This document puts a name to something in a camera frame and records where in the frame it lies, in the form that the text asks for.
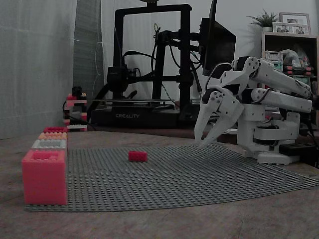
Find small red Lego brick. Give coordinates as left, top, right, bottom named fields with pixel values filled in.
left=128, top=151, right=148, bottom=163

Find grey plastic crates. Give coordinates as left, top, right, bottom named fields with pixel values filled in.
left=265, top=50, right=284, bottom=73

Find gray Lego baseplate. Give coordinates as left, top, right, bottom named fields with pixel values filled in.
left=24, top=143, right=319, bottom=213

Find dark red lego brick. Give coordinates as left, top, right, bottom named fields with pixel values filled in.
left=43, top=126, right=68, bottom=133

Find orange lego brick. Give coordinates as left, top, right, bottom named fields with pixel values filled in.
left=37, top=132, right=68, bottom=140

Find grey lego brick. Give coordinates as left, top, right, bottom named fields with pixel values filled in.
left=31, top=138, right=68, bottom=151

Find large pink lego block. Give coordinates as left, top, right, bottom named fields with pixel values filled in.
left=21, top=149, right=68, bottom=206

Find black computer monitor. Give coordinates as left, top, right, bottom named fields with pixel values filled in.
left=200, top=0, right=237, bottom=78

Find black Creality 3D printer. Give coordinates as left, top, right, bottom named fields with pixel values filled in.
left=90, top=0, right=201, bottom=129

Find black power strip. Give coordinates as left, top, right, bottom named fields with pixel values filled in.
left=279, top=142, right=316, bottom=157

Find clear plastic bag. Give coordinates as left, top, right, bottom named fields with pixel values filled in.
left=281, top=48, right=311, bottom=68

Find wooden shelf unit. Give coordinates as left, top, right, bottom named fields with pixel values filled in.
left=261, top=31, right=319, bottom=101

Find small potted green plant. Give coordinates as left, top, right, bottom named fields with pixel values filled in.
left=246, top=9, right=279, bottom=33

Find gray folded ironing board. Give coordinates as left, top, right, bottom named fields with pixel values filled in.
left=72, top=0, right=106, bottom=101

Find black arm motor cable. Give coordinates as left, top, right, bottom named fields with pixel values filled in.
left=204, top=63, right=233, bottom=91

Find small white photo frame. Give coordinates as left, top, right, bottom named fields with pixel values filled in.
left=272, top=21, right=309, bottom=35

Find large white photo frame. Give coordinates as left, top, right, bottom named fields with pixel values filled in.
left=279, top=12, right=312, bottom=34

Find Lego brick camera tower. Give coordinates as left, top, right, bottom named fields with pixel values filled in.
left=62, top=86, right=88, bottom=132

